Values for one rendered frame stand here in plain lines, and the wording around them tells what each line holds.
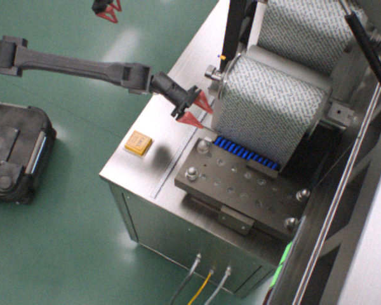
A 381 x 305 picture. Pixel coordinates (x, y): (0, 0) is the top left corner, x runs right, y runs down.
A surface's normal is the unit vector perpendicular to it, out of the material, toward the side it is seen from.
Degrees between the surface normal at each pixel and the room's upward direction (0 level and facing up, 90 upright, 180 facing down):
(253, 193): 0
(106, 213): 0
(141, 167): 0
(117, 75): 27
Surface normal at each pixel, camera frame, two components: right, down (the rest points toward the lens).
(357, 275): 0.04, -0.44
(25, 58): 0.00, 0.02
